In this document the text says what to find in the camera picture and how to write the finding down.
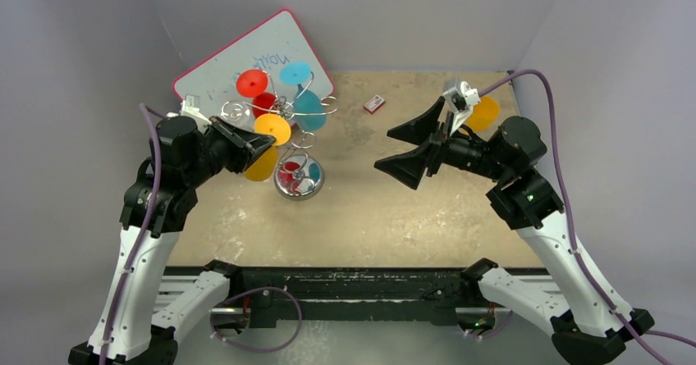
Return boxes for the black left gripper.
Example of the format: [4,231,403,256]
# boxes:
[184,114,275,187]

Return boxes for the yellow wine glass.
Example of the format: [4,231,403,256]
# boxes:
[464,96,500,132]
[243,112,292,183]

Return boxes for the red plastic wine glass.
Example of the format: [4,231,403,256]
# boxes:
[236,69,277,118]

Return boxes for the teal plastic wine glass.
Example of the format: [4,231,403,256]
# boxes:
[280,62,327,132]

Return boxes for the clear wine glass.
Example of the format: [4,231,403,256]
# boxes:
[219,101,255,131]

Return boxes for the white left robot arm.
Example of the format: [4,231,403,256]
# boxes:
[68,116,275,364]

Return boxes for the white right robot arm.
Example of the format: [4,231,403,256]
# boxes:
[374,98,654,364]

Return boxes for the chrome wine glass rack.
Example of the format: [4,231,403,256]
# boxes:
[236,71,336,201]

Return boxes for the small red white box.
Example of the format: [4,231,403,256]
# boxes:
[363,95,386,114]

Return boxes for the red-framed whiteboard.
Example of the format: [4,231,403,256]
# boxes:
[172,9,334,104]

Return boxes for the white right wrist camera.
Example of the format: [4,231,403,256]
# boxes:
[442,77,480,135]

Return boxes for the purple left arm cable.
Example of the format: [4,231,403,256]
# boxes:
[98,103,167,365]

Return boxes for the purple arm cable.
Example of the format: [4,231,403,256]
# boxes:
[98,103,167,365]
[478,69,696,365]

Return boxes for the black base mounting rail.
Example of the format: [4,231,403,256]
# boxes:
[154,260,559,330]

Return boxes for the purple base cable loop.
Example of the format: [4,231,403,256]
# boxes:
[208,286,304,354]

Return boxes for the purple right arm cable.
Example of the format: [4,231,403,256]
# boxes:
[478,69,696,365]

